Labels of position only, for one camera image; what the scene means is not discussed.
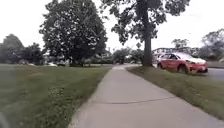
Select white building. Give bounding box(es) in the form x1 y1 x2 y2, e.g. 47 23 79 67
151 46 181 58

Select grass verge strip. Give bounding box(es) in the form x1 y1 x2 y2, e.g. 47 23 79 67
126 65 224 121

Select grey asphalt road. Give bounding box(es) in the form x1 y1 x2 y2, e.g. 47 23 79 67
199 67 224 82

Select red car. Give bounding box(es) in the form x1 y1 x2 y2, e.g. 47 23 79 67
156 51 210 75

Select group of dark trees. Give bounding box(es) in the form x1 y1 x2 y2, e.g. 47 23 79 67
0 33 45 66

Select row of bushes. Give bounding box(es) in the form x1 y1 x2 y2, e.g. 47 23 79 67
89 47 146 65

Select wide grass lawn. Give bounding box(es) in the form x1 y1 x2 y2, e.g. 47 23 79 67
0 63 114 128

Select street sign on pole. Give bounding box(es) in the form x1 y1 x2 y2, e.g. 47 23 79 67
135 41 143 64

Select tall tree with thick trunk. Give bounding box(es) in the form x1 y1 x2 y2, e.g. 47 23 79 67
100 0 192 68

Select large round-crowned tree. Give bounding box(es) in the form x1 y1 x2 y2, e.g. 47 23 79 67
38 0 109 68

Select grey concrete sidewalk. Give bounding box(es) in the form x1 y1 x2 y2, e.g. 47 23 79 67
67 63 224 128

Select trees beyond road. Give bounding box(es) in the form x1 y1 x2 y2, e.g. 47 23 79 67
171 28 224 62

